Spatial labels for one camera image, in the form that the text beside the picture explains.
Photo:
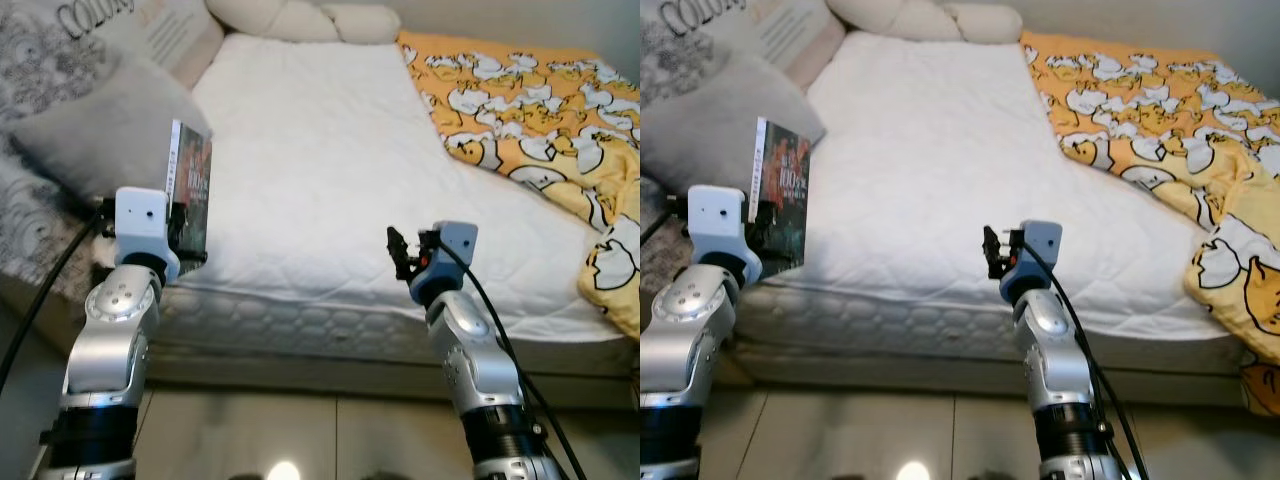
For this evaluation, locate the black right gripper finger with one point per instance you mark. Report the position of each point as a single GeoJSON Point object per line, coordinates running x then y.
{"type": "Point", "coordinates": [990, 250]}
{"type": "Point", "coordinates": [1018, 241]}
{"type": "Point", "coordinates": [397, 250]}
{"type": "Point", "coordinates": [432, 242]}

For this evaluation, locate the dark red cover book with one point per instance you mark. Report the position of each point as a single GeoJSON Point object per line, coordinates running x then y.
{"type": "Point", "coordinates": [785, 170]}
{"type": "Point", "coordinates": [190, 170]}

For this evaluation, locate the yellow cartoon print blanket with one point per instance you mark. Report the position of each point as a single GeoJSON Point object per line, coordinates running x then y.
{"type": "Point", "coordinates": [1150, 100]}
{"type": "Point", "coordinates": [520, 100]}

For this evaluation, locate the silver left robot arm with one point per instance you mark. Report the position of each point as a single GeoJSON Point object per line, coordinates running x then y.
{"type": "Point", "coordinates": [690, 340]}
{"type": "Point", "coordinates": [105, 350]}

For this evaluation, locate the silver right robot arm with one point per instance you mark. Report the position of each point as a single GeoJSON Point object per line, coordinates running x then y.
{"type": "Point", "coordinates": [475, 360]}
{"type": "Point", "coordinates": [1050, 360]}

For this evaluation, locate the white quilted mattress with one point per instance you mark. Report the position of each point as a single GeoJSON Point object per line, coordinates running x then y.
{"type": "Point", "coordinates": [950, 180]}
{"type": "Point", "coordinates": [350, 180]}

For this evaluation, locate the grey pillow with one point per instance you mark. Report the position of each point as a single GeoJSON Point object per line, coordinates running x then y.
{"type": "Point", "coordinates": [100, 130]}
{"type": "Point", "coordinates": [720, 130]}

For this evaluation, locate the cream bolster pillow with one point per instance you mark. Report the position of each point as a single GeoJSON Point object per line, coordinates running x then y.
{"type": "Point", "coordinates": [290, 18]}
{"type": "Point", "coordinates": [910, 18]}

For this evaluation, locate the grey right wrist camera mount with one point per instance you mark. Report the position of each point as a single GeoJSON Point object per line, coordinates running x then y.
{"type": "Point", "coordinates": [458, 245]}
{"type": "Point", "coordinates": [1042, 245]}

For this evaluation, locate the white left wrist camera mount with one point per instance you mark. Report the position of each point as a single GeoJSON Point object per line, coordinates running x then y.
{"type": "Point", "coordinates": [140, 220]}
{"type": "Point", "coordinates": [715, 220]}

